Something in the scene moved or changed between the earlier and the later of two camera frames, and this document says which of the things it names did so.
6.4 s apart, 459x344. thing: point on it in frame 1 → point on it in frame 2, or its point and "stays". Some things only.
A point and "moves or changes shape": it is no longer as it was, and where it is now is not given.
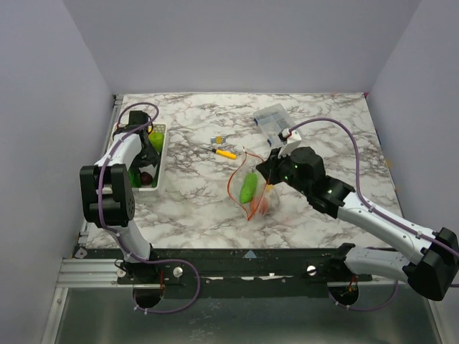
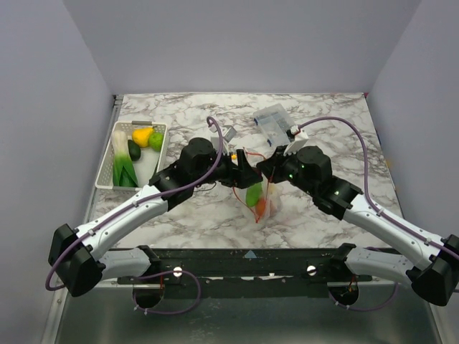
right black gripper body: x=267 y=169 stays
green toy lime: x=157 y=139 stays
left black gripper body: x=148 y=155 → x=224 y=173
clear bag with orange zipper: x=249 y=190 moves or changes shape
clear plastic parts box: x=272 y=121 stays
